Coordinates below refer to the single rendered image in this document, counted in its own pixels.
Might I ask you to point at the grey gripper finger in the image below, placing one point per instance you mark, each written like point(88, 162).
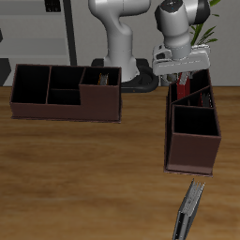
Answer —
point(171, 78)
point(192, 74)

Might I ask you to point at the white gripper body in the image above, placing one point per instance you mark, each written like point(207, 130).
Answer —
point(184, 64)

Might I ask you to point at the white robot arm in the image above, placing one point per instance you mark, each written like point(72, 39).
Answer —
point(120, 40)

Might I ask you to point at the dark brown desk caddy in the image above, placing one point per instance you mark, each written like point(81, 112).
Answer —
point(100, 103)
point(192, 150)

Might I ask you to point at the green pot plant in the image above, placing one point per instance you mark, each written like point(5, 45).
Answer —
point(203, 32)

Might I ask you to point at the flat black base plate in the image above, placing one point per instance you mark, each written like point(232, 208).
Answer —
point(146, 82)

